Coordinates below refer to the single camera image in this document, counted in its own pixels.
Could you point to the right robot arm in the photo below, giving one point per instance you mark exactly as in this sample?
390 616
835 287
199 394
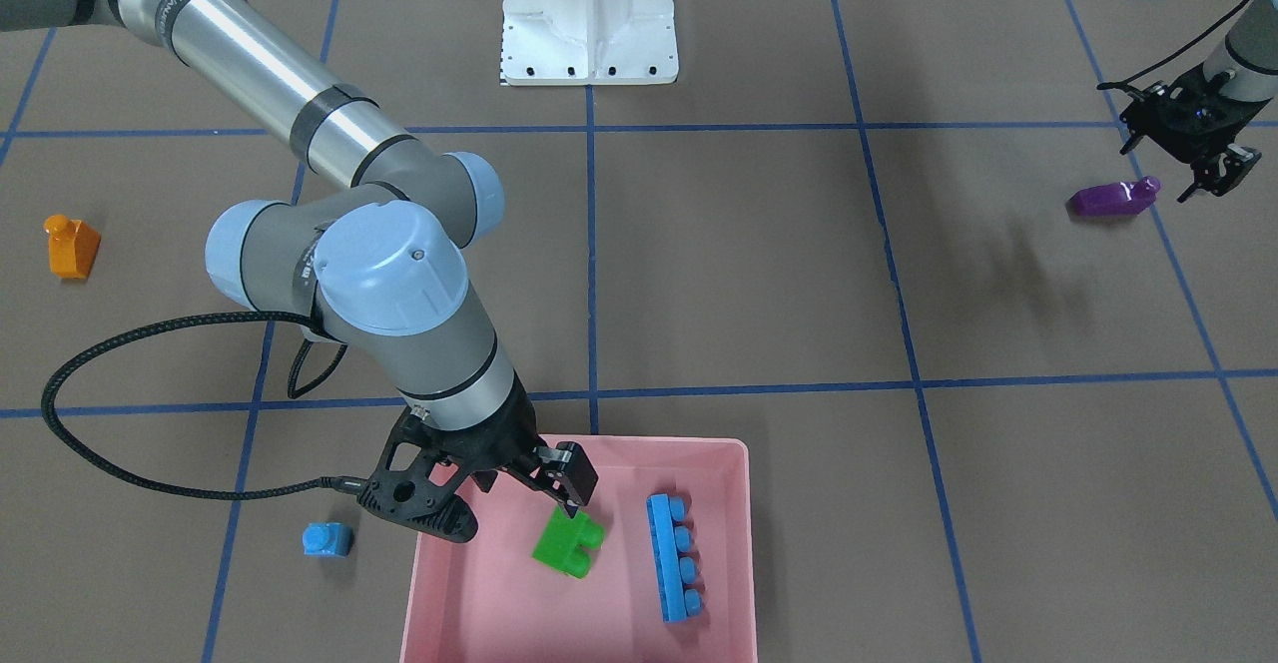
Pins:
377 267

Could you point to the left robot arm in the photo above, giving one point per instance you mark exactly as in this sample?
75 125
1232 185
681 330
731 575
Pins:
1249 49

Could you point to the small blue block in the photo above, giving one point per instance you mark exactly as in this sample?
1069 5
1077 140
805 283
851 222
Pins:
330 539

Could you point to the purple block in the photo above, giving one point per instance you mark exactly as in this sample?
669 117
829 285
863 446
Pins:
1119 199

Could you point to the green block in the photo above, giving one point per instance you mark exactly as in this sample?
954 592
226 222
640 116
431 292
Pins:
566 543

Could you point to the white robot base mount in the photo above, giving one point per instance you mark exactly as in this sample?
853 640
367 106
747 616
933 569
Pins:
568 43

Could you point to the pink plastic box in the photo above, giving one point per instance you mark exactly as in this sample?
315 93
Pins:
489 601

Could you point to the orange block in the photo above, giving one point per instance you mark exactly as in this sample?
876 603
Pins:
72 247

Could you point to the long blue stud block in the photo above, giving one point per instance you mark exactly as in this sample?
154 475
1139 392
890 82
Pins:
675 571

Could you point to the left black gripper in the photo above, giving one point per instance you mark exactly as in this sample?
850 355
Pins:
1220 120

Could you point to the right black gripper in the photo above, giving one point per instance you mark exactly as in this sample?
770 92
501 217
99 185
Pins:
499 436

